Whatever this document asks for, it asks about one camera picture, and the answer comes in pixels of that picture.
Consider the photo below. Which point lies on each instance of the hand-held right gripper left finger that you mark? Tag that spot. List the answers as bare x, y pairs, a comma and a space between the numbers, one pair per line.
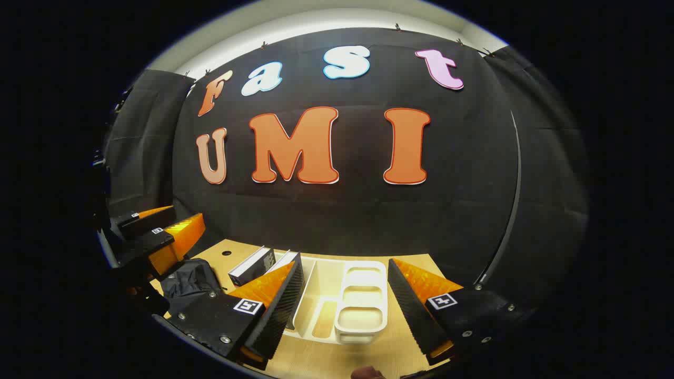
276, 310

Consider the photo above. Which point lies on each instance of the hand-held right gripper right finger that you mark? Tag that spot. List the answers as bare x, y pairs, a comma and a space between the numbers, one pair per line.
410, 310

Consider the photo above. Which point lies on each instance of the blue book with city photo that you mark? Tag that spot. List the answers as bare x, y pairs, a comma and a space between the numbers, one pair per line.
281, 261

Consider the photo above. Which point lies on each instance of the white plastic bookshelf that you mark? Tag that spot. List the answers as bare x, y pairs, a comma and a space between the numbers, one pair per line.
363, 321

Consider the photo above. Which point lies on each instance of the white book with dark photo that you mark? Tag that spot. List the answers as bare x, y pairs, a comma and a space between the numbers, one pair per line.
253, 266

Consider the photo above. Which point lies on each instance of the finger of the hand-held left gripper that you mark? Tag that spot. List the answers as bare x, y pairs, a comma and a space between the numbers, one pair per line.
145, 247
150, 223

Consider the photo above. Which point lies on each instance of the black schoolbag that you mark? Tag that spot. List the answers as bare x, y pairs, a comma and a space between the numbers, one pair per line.
189, 281

